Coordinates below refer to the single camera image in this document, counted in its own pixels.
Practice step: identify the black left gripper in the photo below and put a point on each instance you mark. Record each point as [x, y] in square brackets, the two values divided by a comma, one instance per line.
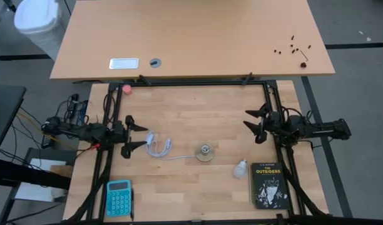
[120, 134]

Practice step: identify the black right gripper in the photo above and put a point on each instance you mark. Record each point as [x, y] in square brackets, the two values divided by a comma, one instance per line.
[273, 125]

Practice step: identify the white lightbulb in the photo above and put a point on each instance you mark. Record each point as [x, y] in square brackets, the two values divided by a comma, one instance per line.
[240, 169]

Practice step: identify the round lamp socket base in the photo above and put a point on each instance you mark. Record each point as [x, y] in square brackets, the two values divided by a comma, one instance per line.
[205, 152]

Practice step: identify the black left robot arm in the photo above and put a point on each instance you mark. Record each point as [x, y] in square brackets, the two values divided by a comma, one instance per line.
[91, 131]

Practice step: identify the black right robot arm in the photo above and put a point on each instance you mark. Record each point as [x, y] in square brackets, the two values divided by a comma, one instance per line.
[316, 129]

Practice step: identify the black clamp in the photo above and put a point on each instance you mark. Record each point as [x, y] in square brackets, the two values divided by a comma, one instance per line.
[144, 80]
[247, 78]

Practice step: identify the teal calculator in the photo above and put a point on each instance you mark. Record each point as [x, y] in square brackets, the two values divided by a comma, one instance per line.
[118, 200]

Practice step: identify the black paperback book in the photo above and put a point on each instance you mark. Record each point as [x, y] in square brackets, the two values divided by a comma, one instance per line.
[269, 187]

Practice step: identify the black pen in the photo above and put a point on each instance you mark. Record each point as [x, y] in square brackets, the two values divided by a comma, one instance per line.
[132, 203]

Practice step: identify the small black knob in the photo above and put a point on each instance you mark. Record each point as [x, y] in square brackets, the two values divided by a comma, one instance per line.
[303, 65]

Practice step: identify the round grey desk grommet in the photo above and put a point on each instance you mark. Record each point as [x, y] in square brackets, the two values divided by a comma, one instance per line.
[155, 62]

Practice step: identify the small wooden board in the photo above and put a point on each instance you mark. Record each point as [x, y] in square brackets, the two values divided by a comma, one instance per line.
[61, 171]

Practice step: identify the grey floor stand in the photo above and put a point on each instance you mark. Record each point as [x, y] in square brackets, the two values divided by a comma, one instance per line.
[54, 153]

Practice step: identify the black hex key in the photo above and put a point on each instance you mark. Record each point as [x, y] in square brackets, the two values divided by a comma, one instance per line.
[304, 55]

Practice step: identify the black power adapter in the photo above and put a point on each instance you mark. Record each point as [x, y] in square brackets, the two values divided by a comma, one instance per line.
[47, 143]

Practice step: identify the beige wooden desk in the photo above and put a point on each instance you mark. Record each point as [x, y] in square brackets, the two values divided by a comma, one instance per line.
[194, 31]

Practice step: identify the white sheet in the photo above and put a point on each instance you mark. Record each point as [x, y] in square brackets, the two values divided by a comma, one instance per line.
[35, 192]

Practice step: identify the black metal beam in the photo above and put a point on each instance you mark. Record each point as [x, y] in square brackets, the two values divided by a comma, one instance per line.
[22, 173]

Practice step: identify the black side table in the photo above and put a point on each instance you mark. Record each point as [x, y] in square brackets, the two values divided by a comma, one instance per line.
[5, 106]

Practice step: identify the white trash bin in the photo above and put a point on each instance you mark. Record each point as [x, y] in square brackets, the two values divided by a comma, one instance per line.
[38, 18]

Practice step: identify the black rod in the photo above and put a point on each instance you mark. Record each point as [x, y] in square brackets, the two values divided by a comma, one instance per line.
[8, 5]

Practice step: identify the black aluminium frame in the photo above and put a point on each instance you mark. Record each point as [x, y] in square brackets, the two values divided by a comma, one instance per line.
[194, 83]

